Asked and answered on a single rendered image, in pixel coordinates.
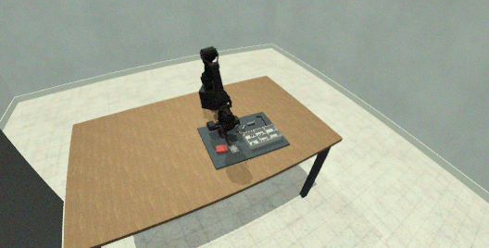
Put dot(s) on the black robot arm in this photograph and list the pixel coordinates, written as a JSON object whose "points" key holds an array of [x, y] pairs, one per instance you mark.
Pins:
{"points": [[212, 70]]}

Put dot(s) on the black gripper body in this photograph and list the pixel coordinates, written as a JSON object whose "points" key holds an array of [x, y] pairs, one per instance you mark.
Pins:
{"points": [[213, 126]]}

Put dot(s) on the white mounting bracket with four holes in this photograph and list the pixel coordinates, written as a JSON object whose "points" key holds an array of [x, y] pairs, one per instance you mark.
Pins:
{"points": [[234, 150]]}

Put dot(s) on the white divided parts tray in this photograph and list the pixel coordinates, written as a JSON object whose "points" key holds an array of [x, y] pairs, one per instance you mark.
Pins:
{"points": [[268, 132]]}

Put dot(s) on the salmon-red block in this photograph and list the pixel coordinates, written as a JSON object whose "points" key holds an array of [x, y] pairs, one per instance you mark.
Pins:
{"points": [[221, 149]]}

